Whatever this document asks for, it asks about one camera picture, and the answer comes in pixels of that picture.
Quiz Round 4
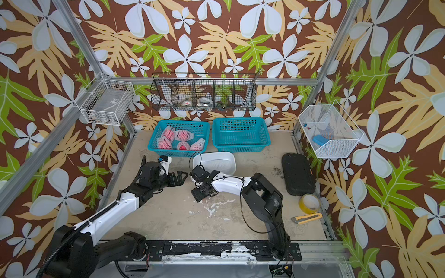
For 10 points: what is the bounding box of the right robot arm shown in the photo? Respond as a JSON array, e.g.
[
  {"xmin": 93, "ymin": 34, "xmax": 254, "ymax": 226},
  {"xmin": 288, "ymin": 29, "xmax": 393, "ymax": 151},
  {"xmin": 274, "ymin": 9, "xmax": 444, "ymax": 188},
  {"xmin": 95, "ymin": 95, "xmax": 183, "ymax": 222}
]
[{"xmin": 190, "ymin": 166, "xmax": 290, "ymax": 259}]

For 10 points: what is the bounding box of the white wire basket right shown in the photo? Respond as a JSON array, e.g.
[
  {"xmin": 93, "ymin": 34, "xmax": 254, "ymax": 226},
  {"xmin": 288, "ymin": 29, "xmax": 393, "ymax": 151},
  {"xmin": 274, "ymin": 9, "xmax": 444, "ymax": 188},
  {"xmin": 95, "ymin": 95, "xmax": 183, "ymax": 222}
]
[{"xmin": 299, "ymin": 104, "xmax": 364, "ymax": 159}]

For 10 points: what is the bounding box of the blue object in basket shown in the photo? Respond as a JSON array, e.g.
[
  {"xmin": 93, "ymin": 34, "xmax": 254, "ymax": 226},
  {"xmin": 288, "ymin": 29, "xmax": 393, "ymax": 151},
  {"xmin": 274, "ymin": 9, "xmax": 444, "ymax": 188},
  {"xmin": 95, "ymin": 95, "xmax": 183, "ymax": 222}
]
[{"xmin": 312, "ymin": 134, "xmax": 330, "ymax": 147}]

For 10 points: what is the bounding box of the yellow utility knife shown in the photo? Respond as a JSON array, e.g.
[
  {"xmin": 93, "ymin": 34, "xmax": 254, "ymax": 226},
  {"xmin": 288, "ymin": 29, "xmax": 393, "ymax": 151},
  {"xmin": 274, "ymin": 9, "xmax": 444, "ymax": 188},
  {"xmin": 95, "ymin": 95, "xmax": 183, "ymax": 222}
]
[{"xmin": 291, "ymin": 213, "xmax": 323, "ymax": 225}]

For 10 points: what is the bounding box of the tape roll in wire basket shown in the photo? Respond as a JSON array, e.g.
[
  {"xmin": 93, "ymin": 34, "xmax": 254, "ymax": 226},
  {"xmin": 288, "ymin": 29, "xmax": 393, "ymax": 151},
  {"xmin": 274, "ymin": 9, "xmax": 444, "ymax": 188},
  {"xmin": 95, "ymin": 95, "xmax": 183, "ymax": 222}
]
[{"xmin": 181, "ymin": 100, "xmax": 194, "ymax": 107}]

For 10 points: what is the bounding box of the white wire basket left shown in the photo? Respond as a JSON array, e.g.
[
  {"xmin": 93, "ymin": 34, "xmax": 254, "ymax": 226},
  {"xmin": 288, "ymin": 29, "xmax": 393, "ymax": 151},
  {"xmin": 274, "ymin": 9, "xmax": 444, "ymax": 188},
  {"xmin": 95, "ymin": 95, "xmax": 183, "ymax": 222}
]
[{"xmin": 75, "ymin": 74, "xmax": 135, "ymax": 126}]

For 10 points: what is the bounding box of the right teal plastic basket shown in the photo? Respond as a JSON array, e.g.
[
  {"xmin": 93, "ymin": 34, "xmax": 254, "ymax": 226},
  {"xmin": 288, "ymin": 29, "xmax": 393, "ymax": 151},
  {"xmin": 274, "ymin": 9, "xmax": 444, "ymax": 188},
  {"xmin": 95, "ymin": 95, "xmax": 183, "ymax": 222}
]
[{"xmin": 212, "ymin": 117, "xmax": 271, "ymax": 153}]

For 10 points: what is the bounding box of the silver object in wire basket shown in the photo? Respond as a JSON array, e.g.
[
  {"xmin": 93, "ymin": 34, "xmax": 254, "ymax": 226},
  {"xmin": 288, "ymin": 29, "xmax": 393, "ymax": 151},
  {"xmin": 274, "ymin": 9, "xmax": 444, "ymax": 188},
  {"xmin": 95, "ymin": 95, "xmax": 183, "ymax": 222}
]
[{"xmin": 197, "ymin": 97, "xmax": 213, "ymax": 108}]

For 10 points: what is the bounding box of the white wire basket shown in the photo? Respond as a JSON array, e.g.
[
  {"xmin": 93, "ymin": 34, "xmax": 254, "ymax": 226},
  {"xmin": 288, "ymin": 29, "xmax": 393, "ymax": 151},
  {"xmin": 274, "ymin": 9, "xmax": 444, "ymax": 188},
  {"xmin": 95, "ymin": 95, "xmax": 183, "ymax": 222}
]
[
  {"xmin": 299, "ymin": 104, "xmax": 364, "ymax": 159},
  {"xmin": 75, "ymin": 74, "xmax": 135, "ymax": 126}
]

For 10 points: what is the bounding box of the left teal plastic basket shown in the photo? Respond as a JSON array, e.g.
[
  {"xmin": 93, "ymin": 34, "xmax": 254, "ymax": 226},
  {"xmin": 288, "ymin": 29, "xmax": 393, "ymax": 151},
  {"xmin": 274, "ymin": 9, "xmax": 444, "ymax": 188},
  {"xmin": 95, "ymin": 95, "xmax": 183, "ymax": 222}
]
[{"xmin": 148, "ymin": 120, "xmax": 210, "ymax": 157}]

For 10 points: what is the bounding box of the black wire wall basket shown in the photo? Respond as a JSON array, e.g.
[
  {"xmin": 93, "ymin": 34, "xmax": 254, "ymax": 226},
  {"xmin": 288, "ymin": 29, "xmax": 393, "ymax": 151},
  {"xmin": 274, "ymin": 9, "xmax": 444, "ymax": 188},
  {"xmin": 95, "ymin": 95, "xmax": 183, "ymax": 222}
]
[{"xmin": 149, "ymin": 73, "xmax": 258, "ymax": 111}]

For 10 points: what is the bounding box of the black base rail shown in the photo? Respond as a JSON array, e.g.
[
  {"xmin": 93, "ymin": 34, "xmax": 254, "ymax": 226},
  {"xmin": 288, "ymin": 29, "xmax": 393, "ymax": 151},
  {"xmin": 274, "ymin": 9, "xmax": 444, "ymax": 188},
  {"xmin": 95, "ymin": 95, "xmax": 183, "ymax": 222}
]
[{"xmin": 145, "ymin": 240, "xmax": 280, "ymax": 262}]

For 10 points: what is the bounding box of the black case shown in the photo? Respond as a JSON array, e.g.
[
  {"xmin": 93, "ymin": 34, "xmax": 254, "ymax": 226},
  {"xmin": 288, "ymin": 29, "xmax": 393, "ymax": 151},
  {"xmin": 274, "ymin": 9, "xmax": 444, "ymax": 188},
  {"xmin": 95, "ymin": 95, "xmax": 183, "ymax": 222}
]
[{"xmin": 282, "ymin": 153, "xmax": 316, "ymax": 196}]

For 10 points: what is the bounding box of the white plastic tub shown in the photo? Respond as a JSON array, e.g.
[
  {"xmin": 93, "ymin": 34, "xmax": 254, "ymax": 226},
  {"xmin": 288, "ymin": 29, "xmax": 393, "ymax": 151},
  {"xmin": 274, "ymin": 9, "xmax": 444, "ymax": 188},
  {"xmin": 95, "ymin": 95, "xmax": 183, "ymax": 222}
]
[{"xmin": 192, "ymin": 152, "xmax": 236, "ymax": 175}]

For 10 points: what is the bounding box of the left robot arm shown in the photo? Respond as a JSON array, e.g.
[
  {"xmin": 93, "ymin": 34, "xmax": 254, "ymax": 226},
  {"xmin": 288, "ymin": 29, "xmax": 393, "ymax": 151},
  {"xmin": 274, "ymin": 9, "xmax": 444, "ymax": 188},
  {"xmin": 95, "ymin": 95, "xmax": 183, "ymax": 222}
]
[{"xmin": 37, "ymin": 161, "xmax": 188, "ymax": 278}]

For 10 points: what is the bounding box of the teal plastic basket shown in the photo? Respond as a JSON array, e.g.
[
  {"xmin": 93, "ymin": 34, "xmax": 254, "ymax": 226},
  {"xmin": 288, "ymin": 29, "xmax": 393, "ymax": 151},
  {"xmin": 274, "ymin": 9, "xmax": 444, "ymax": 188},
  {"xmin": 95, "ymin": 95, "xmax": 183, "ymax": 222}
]
[
  {"xmin": 212, "ymin": 117, "xmax": 271, "ymax": 153},
  {"xmin": 148, "ymin": 120, "xmax": 210, "ymax": 157}
]

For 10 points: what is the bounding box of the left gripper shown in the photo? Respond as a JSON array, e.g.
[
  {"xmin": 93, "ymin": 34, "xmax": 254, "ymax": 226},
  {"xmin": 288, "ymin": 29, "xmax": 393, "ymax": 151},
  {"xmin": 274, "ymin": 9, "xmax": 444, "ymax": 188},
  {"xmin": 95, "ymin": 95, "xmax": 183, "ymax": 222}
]
[{"xmin": 152, "ymin": 170, "xmax": 188, "ymax": 192}]

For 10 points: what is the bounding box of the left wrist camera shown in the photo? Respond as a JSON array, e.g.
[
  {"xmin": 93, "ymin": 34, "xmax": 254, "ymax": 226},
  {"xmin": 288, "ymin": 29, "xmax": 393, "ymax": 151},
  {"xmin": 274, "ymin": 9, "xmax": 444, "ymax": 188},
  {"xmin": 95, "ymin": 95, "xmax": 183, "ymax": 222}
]
[{"xmin": 158, "ymin": 155, "xmax": 172, "ymax": 176}]

